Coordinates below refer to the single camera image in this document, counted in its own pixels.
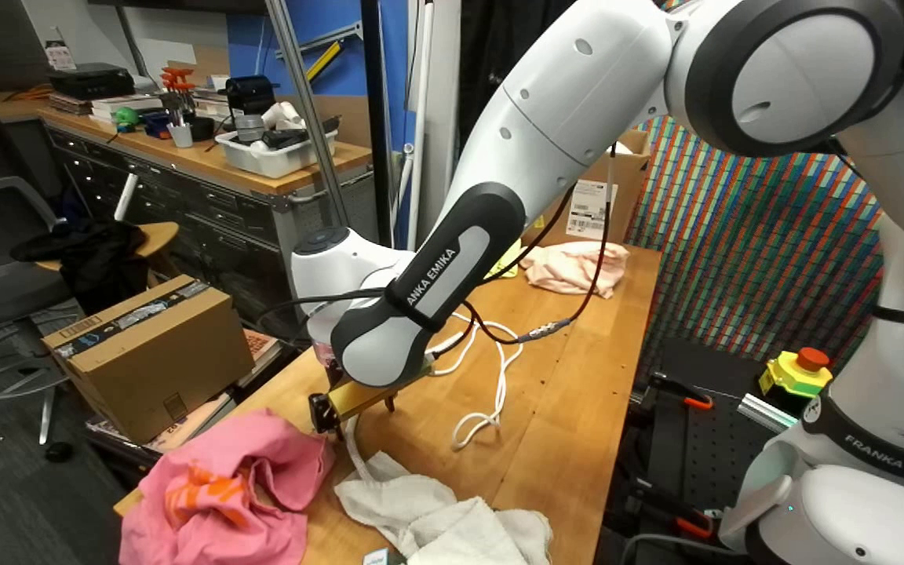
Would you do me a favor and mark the black vertical pole with base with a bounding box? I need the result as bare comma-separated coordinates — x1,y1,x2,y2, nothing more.
356,0,411,253

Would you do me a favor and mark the grey office chair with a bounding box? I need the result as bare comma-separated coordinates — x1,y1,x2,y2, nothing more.
0,172,68,340

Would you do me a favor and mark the yellow red emergency stop button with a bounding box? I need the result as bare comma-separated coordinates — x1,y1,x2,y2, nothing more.
756,341,839,404

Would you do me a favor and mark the white cup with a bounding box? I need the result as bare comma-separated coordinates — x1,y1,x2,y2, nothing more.
166,115,198,152

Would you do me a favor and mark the black countertop appliance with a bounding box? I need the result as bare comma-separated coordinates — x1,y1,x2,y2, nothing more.
222,73,280,139

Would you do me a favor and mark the white plastic bin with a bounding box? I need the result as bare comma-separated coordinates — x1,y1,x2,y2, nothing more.
213,123,343,183

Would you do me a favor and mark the black case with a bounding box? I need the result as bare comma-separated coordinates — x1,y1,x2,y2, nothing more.
48,62,139,103

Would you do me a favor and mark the grey metal pole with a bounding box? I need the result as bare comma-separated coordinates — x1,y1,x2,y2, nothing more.
260,0,374,253

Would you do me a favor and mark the black garment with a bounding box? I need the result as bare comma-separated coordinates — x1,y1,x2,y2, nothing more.
9,220,154,318

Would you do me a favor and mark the wooden stool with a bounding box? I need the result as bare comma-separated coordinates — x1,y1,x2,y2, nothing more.
31,218,184,276

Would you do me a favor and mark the pink shirt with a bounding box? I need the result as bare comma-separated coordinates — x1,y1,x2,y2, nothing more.
115,407,337,565

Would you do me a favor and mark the large cardboard box with label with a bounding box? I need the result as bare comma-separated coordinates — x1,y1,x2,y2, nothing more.
559,123,656,245

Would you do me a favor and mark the small red object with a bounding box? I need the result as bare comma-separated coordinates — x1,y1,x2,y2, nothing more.
160,62,201,102

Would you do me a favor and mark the peach shirt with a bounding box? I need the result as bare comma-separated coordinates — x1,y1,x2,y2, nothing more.
517,239,633,306

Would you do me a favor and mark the grey cabinet with wooden countertop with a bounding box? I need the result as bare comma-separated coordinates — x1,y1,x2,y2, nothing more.
0,91,380,352

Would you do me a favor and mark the cardboard box with printed tape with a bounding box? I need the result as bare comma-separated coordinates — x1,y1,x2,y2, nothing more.
41,272,258,448

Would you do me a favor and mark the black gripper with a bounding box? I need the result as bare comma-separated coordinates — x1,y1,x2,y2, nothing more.
308,391,333,435

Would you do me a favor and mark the white towel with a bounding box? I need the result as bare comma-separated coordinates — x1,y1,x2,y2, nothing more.
333,448,559,565

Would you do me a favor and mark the thin white cord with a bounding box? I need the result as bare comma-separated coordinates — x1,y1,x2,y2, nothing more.
447,312,526,451

